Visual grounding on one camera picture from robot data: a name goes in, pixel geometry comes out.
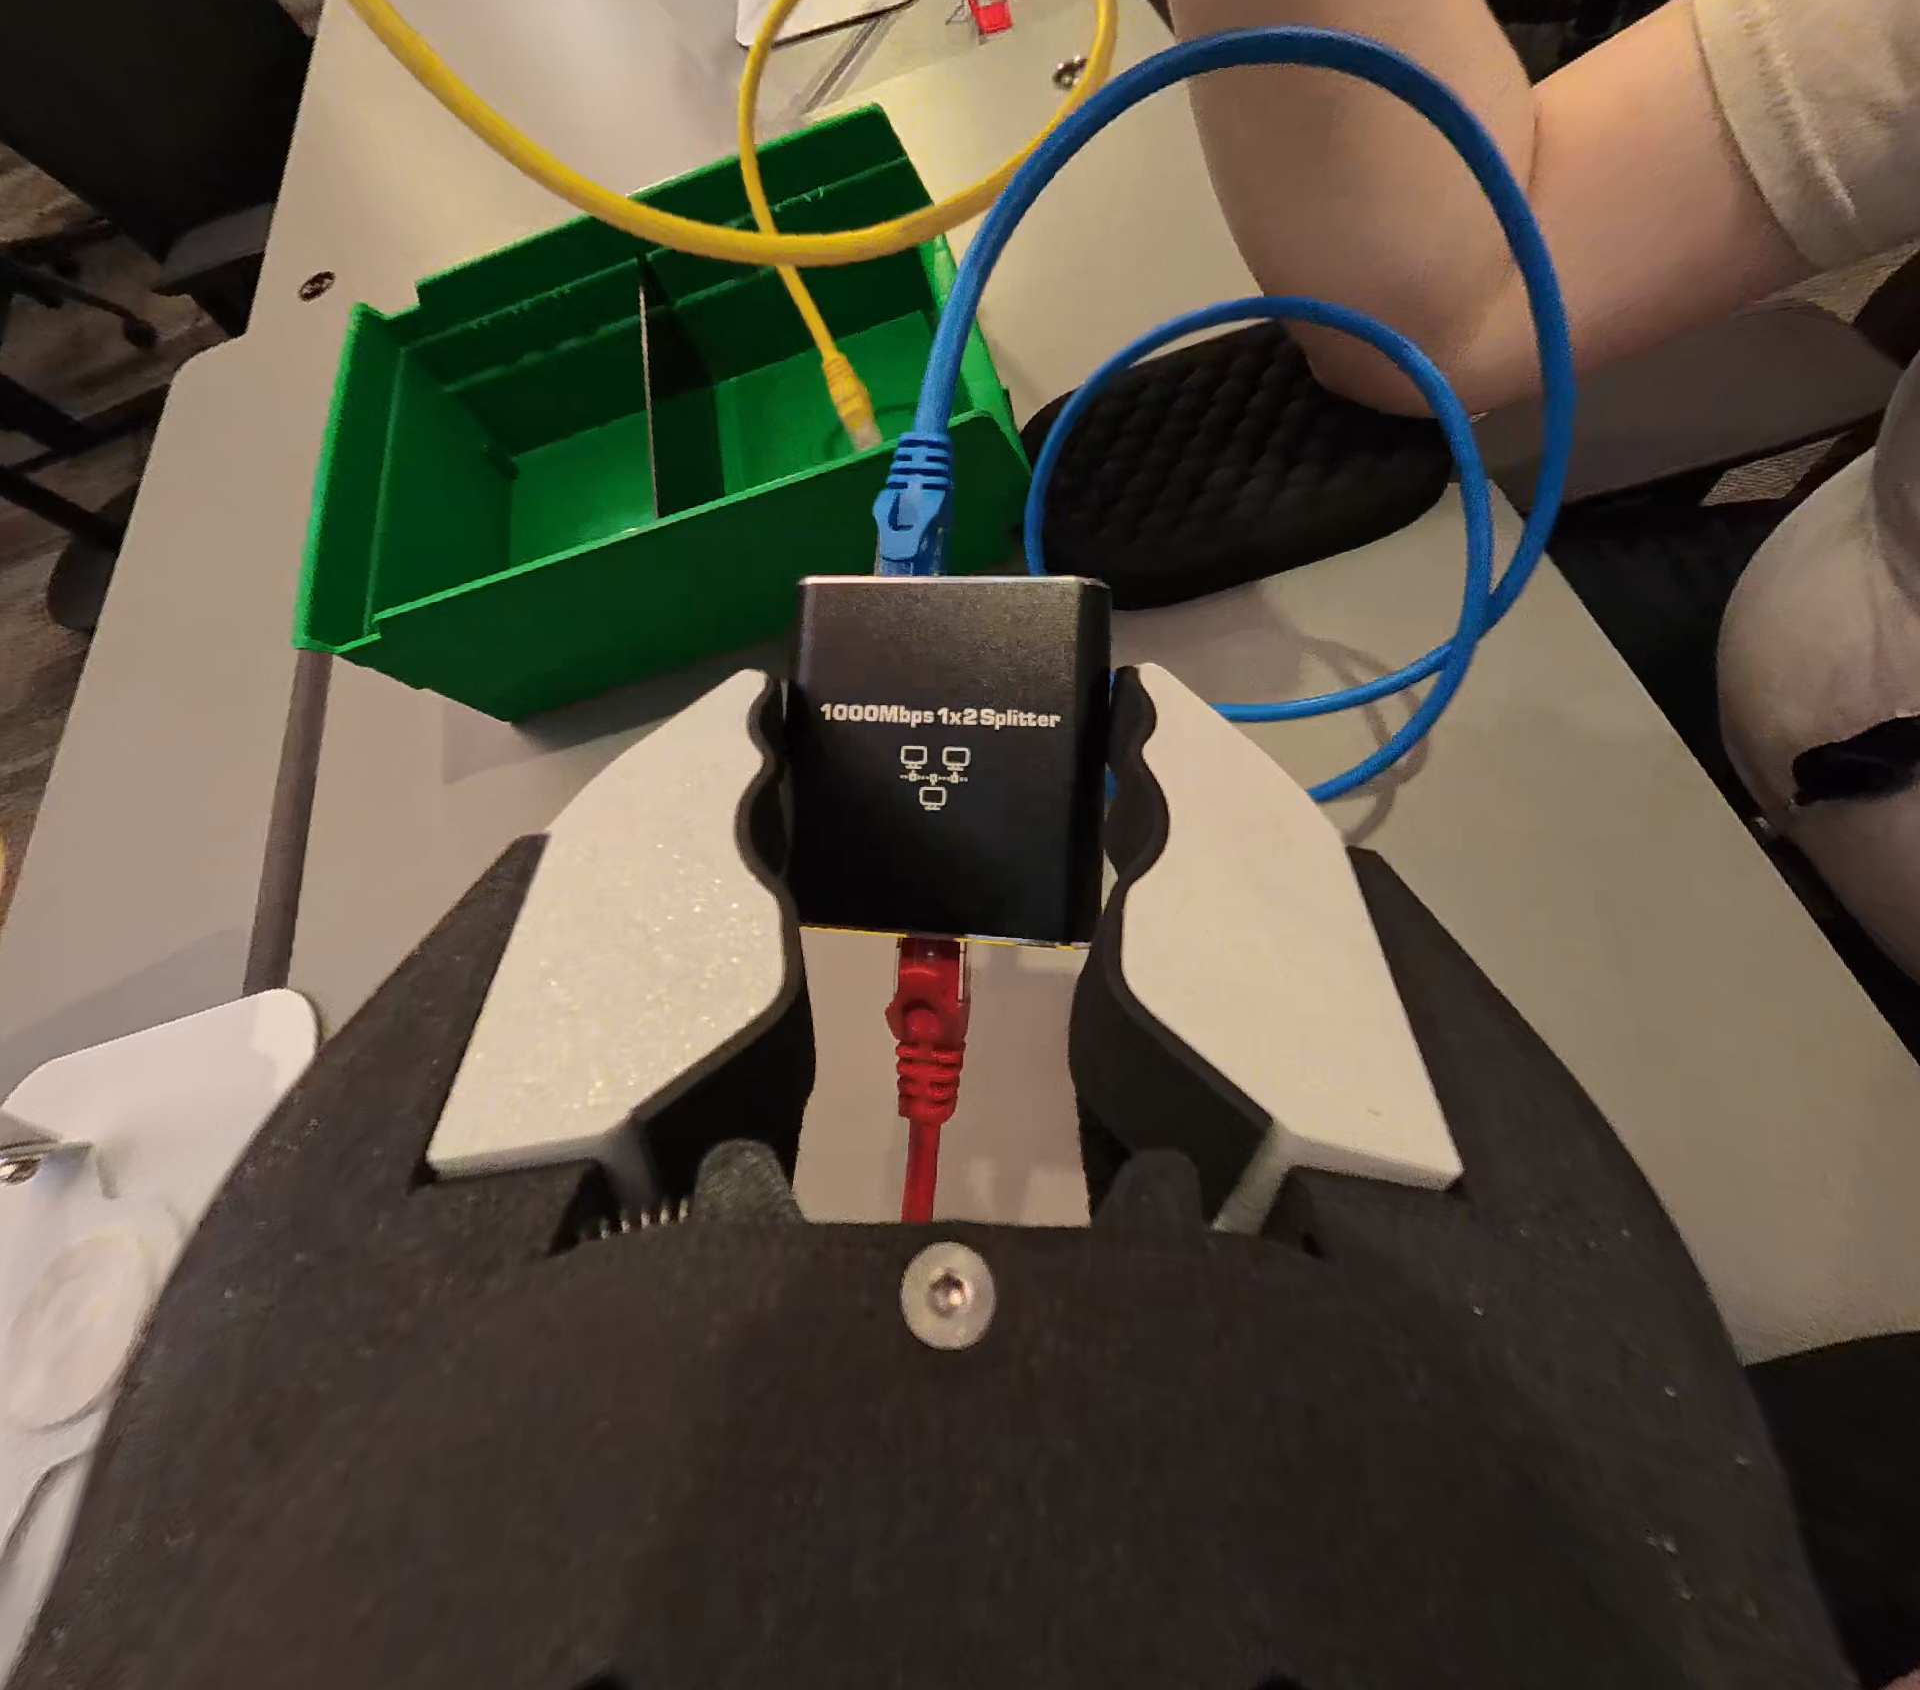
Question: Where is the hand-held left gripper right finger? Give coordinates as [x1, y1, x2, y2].
[1069, 662, 1470, 1234]

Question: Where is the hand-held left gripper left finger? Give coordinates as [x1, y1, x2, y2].
[425, 665, 825, 1182]

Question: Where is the red ethernet cable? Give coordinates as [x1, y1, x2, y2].
[895, 931, 975, 1224]

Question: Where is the black ethernet splitter box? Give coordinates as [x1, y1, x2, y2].
[783, 573, 1116, 946]

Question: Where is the green plastic bin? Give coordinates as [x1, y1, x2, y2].
[293, 101, 1039, 723]

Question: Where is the blue ethernet cable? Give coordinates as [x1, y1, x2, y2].
[873, 27, 1581, 809]

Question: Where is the yellow ethernet cable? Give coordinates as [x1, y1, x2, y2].
[181, 0, 1129, 454]

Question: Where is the person's right forearm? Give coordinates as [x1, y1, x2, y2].
[1125, 0, 1554, 424]

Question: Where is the black mesh wrist pad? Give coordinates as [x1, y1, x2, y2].
[1023, 315, 1458, 612]

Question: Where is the black bin divider plate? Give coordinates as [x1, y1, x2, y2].
[636, 267, 727, 525]

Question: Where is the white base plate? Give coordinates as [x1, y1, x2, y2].
[0, 988, 321, 1623]

